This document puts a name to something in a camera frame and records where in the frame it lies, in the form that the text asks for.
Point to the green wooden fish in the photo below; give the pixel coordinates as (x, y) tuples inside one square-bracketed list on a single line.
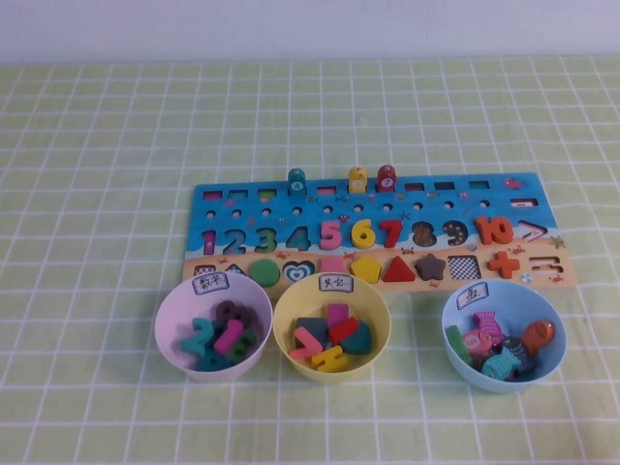
[(457, 345)]

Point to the pink number five piece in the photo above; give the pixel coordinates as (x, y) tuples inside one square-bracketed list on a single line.
[(329, 234)]

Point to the pink trapezoid piece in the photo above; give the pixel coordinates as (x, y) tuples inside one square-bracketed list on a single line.
[(331, 265)]

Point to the yellow number six piece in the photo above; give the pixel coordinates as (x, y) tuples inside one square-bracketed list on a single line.
[(361, 238)]

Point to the green circle piece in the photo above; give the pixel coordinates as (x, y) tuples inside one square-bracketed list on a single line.
[(264, 271)]

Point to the yellow pentagon piece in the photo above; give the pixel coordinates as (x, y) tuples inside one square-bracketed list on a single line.
[(366, 269)]

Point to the red number seven piece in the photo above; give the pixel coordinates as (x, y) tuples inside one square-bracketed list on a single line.
[(390, 225)]

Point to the magenta rectangle piece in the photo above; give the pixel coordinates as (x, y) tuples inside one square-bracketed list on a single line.
[(336, 312)]

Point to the dark grey square piece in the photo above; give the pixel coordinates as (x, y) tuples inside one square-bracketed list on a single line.
[(311, 324)]

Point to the red triangle piece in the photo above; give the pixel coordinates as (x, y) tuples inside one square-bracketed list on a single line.
[(398, 272)]

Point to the pink greater-than sign piece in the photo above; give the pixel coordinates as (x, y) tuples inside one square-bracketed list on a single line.
[(303, 334)]

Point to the red minus sign piece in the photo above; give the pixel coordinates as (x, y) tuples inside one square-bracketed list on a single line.
[(345, 328)]

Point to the yellow plastic bowl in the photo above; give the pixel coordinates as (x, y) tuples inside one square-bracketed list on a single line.
[(379, 315)]

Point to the brown number eight piece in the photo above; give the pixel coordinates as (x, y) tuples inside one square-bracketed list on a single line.
[(225, 311)]

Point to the teal heart piece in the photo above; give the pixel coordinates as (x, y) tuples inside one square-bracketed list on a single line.
[(359, 340)]

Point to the blue wooden number puzzle board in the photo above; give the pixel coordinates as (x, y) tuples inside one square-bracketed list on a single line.
[(431, 216)]

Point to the brown star piece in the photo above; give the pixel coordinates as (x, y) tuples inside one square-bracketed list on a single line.
[(429, 267)]

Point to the yellow equals sign piece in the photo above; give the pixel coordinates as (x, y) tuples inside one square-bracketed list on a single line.
[(329, 359)]

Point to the green number three piece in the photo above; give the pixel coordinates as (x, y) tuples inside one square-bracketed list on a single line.
[(243, 345)]

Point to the magenta number one piece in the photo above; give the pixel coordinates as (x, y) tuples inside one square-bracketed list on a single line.
[(227, 336)]

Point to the teal number two piece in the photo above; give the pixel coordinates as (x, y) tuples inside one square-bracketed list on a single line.
[(196, 336)]

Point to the teal number four piece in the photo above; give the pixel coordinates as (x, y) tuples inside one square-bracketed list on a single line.
[(212, 362)]

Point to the pink plastic bowl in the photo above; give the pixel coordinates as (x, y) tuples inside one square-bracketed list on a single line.
[(170, 319)]

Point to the orange number ten piece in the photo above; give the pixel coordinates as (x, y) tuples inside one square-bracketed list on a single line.
[(483, 230)]

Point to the orange plus sign piece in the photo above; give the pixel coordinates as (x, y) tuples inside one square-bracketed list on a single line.
[(503, 264)]

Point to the light blue plastic bowl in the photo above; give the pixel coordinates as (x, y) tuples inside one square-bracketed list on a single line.
[(533, 302)]

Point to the teal wooden fish number four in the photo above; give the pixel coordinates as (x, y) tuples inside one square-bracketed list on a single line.
[(296, 182)]

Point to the white handwritten paper label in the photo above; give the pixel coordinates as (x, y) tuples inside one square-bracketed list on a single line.
[(335, 282), (210, 282), (474, 295)]

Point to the yellow wooden fish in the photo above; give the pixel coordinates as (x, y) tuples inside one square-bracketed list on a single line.
[(357, 180)]

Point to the red wooden fish number seven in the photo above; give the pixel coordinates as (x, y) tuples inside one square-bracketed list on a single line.
[(386, 178)]

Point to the pink wooden fish number five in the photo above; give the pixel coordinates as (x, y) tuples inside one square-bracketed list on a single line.
[(474, 341)]

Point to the magenta striped wooden fish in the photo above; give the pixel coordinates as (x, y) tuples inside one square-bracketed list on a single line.
[(489, 323)]

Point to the teal scaled wooden fish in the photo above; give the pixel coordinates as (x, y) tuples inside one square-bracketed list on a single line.
[(501, 365)]

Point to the dark blue wooden fish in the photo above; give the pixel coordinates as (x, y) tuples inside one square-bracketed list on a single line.
[(516, 350)]

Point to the orange wooden fish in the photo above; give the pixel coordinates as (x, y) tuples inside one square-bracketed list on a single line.
[(537, 334)]

